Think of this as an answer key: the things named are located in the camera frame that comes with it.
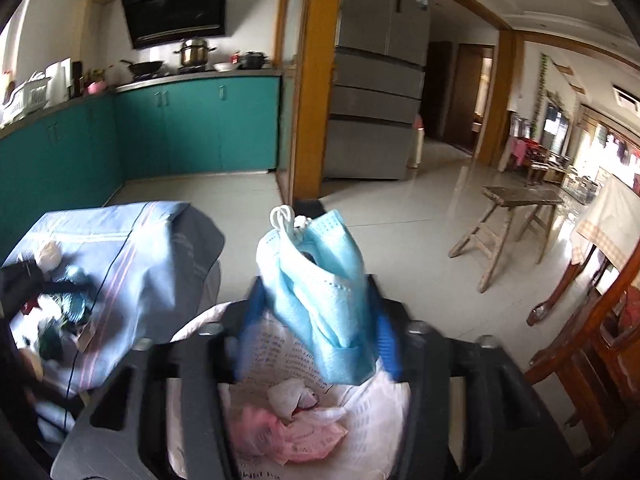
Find black range hood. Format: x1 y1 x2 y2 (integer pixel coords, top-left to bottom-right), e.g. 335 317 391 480
120 0 229 51

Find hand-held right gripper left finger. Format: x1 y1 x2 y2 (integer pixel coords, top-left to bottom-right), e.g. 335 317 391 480
50 277 273 480

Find white dish rack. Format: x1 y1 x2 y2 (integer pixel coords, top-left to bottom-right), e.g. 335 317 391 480
0 76 53 117

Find pink plastic wrapper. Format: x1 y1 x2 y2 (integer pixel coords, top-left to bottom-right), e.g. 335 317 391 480
230 405 351 466

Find blue striped tablecloth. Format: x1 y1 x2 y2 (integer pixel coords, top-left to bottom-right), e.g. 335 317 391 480
0 201 226 401

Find white printed plastic bag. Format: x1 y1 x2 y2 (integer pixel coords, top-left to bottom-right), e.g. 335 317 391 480
167 302 468 480

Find green vine garland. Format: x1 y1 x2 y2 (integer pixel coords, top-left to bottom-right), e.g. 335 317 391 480
532 52 567 126

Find brown wooden door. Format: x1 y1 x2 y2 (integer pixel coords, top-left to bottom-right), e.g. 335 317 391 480
445 42 496 153

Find wooden door frame pillar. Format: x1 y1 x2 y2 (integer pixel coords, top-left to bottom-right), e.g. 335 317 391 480
274 0 346 206

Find black wok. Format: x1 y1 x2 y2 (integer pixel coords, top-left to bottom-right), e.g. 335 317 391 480
119 59 166 77

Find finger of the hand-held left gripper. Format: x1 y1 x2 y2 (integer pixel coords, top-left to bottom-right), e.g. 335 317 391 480
42 277 97 302

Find white air conditioner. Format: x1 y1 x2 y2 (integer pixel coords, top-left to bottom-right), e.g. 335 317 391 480
612 85 640 113

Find grey refrigerator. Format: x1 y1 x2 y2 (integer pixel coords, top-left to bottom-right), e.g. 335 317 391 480
324 0 432 181

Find wooden stool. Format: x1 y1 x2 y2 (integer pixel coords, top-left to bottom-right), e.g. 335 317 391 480
448 186 565 293

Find steel stock pot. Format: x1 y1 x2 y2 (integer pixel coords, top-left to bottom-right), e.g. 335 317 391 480
173 37 218 67

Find white cotton ball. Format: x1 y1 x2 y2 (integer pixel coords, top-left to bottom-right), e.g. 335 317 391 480
32 240 63 273

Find brown wooden chair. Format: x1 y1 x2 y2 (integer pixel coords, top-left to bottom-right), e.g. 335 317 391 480
522 255 640 466

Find white cutting board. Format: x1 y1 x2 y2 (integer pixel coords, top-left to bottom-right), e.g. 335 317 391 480
45 59 72 106

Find checkered tablecloth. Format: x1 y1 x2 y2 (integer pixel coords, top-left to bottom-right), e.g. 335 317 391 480
570 172 640 272

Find blue face mask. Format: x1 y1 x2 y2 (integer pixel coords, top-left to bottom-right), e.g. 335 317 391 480
256 205 381 386

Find white crumpled tissue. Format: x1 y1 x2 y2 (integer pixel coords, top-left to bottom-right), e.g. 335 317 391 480
267 379 321 418

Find teal crumpled wrapper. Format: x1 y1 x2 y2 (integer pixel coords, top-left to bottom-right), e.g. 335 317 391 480
60 265 95 322

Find wooden dining table leg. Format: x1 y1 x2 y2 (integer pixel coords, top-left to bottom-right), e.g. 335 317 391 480
526 245 601 326

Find pink lid trash can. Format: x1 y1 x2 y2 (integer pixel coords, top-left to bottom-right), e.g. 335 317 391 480
407 115 426 170

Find teal base cabinets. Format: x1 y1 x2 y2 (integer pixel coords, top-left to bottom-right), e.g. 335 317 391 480
0 76 282 261

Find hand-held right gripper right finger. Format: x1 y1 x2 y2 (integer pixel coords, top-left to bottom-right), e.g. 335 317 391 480
367 274 583 480

